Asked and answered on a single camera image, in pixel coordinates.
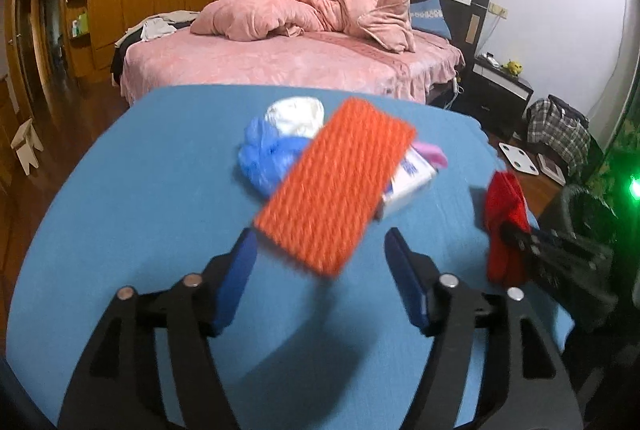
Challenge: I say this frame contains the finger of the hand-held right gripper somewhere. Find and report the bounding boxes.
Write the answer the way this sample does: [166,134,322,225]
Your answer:
[501,221,556,251]
[517,242,566,293]

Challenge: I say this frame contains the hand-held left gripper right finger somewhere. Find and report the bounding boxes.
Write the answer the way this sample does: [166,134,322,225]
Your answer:
[384,227,585,430]

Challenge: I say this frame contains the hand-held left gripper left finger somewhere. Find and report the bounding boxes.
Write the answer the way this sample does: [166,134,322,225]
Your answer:
[59,227,258,430]

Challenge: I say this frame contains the red cloth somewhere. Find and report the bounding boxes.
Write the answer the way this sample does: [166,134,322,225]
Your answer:
[482,170,532,287]

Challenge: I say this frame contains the black lined trash bin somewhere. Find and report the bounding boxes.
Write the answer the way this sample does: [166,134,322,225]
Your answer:
[540,182,623,256]

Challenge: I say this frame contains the white carton with blue print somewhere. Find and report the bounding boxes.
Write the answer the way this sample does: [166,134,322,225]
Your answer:
[377,147,436,221]

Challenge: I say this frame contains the pink wrapper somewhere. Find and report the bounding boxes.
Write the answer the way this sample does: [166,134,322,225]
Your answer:
[414,141,448,171]

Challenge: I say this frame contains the orange foam net sleeve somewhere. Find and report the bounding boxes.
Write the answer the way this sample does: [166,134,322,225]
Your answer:
[252,97,418,278]

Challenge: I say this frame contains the blue plastic bag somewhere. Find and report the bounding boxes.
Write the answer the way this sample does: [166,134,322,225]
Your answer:
[237,115,313,200]

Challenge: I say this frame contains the pink bathroom scale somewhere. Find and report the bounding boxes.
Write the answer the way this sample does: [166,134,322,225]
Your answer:
[537,153,568,186]

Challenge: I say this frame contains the white bathroom scale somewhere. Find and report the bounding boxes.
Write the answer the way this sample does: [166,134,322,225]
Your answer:
[498,141,542,177]

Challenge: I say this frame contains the blue felt table cloth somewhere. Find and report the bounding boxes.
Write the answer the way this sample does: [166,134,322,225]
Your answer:
[7,84,576,430]

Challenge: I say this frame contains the plaid cloth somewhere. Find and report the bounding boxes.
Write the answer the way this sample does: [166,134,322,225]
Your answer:
[525,100,592,166]

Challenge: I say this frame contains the dark folded clothes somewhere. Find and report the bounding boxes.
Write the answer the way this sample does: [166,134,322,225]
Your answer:
[547,94,590,126]

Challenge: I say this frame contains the dark wooden nightstand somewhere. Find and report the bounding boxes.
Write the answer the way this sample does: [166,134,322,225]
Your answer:
[460,55,535,136]

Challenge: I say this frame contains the bed with pink sheet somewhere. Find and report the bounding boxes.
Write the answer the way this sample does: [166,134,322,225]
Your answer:
[111,0,491,108]

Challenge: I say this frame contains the large blue pillow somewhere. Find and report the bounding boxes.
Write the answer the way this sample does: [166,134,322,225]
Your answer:
[410,0,451,38]

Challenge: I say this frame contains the small wooden stool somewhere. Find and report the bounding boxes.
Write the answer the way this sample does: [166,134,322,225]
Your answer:
[11,119,45,176]

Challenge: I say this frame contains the pile of clothes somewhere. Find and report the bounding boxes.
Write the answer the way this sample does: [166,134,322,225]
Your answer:
[116,10,201,43]

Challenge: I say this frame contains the pink duvet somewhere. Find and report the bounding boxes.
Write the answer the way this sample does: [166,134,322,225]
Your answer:
[190,0,417,55]

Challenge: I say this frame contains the dark wooden door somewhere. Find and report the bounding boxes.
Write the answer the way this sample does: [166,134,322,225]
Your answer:
[5,0,56,121]

